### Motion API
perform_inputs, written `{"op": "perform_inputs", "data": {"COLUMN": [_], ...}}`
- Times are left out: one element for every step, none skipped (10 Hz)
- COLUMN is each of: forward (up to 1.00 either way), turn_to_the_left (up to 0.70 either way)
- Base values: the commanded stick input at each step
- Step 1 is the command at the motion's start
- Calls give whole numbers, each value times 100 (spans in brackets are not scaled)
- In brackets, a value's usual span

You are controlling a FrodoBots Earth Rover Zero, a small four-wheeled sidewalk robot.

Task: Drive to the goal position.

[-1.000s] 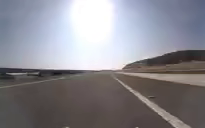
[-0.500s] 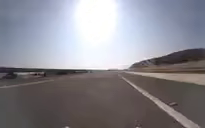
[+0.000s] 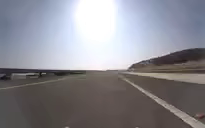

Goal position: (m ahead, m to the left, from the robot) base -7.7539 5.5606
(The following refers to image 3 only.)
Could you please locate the white painted edge line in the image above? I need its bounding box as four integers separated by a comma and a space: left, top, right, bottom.
120, 76, 205, 128

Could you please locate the dark hill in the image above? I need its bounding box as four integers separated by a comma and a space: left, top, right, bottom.
127, 47, 205, 74

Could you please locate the small red object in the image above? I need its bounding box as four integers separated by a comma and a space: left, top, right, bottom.
194, 112, 205, 120

